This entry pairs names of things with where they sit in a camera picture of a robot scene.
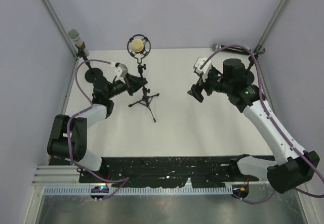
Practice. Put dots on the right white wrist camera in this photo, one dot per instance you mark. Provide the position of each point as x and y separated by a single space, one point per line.
202 66

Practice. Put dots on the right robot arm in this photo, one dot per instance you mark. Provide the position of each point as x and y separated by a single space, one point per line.
292 165

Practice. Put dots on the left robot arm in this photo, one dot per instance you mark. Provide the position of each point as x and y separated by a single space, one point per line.
68 137

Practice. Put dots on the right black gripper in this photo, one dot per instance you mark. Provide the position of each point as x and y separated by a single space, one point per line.
196 89

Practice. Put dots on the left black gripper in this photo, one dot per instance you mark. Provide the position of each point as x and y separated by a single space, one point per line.
133 83

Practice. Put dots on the black tripod stand with shockmount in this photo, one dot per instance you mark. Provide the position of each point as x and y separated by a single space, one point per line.
146 99

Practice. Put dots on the cream condenser microphone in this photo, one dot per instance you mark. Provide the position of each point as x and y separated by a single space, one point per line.
137 45

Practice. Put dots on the black round-base mic stand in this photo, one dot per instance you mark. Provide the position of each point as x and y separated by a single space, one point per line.
259 50

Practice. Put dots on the black silver handheld microphone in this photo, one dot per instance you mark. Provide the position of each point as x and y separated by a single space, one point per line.
234 49

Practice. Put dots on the rear black round-base stand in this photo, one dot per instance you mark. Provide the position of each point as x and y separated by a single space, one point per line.
92 74

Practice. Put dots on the grey microphone on stand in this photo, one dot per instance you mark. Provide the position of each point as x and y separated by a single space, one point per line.
78 42

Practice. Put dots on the white slotted cable duct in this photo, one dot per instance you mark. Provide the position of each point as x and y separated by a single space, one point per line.
104 190

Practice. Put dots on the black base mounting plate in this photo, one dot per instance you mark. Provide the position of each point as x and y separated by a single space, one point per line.
171 172

